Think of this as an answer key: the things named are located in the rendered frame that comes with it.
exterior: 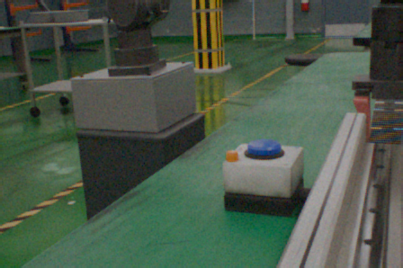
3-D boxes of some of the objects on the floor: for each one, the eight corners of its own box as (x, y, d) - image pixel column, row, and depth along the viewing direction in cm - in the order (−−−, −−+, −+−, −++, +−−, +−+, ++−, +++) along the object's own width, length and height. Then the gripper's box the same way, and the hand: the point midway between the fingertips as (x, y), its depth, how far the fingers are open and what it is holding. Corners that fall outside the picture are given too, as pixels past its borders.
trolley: (30, 117, 483) (13, 8, 457) (61, 104, 534) (49, 6, 507) (127, 120, 451) (116, 3, 425) (151, 106, 502) (143, 1, 475)
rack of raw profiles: (-17, 75, 809) (-41, -72, 752) (-58, 75, 844) (-84, -67, 787) (100, 50, 1101) (89, -57, 1044) (66, 51, 1136) (54, -53, 1079)
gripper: (429, 37, 74) (422, 138, 78) (356, 38, 78) (353, 135, 82) (431, 41, 68) (423, 151, 72) (353, 42, 72) (349, 147, 76)
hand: (387, 137), depth 77 cm, fingers closed on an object, 5 cm apart
